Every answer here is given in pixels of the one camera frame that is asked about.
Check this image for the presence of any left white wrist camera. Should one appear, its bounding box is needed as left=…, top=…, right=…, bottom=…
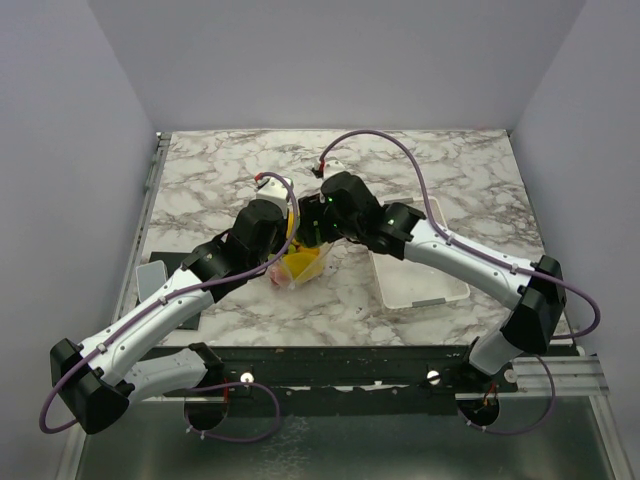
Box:
left=254, top=175, right=290, bottom=209

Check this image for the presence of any clear dotted zip bag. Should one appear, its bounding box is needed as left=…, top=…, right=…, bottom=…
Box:
left=268, top=239, right=332, bottom=290

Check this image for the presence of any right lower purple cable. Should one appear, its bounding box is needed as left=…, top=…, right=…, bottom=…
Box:
left=464, top=354, right=556, bottom=436

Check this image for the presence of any yellow toy banana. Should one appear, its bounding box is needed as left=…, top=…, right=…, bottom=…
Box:
left=282, top=252, right=317, bottom=279

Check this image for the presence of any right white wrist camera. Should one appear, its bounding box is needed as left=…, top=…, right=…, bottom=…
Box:
left=311, top=160, right=346, bottom=181

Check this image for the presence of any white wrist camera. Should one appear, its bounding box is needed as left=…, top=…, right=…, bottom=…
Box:
left=311, top=160, right=346, bottom=181
left=254, top=175, right=290, bottom=209

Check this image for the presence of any white perforated basket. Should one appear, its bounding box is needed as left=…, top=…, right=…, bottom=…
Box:
left=368, top=196, right=471, bottom=311

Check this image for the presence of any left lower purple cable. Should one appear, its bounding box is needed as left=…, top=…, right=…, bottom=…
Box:
left=182, top=382, right=281, bottom=444

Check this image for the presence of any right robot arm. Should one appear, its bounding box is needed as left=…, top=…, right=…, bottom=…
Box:
left=296, top=172, right=566, bottom=391

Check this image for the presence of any purple cable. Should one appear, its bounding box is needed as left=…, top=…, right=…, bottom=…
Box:
left=319, top=129, right=601, bottom=341
left=464, top=354, right=556, bottom=436
left=182, top=382, right=281, bottom=444
left=38, top=171, right=300, bottom=434

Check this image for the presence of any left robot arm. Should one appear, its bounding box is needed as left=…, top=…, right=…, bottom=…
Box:
left=49, top=198, right=289, bottom=434

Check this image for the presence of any black metal base rail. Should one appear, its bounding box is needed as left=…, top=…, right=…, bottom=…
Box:
left=149, top=339, right=521, bottom=419

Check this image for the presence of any yellow toy lemon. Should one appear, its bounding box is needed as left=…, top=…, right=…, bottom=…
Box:
left=286, top=210, right=296, bottom=242

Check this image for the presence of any grey rectangular box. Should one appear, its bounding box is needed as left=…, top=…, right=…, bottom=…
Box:
left=135, top=260, right=168, bottom=303

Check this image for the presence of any red toy apple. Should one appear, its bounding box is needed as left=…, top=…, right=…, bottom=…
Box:
left=269, top=266, right=291, bottom=288

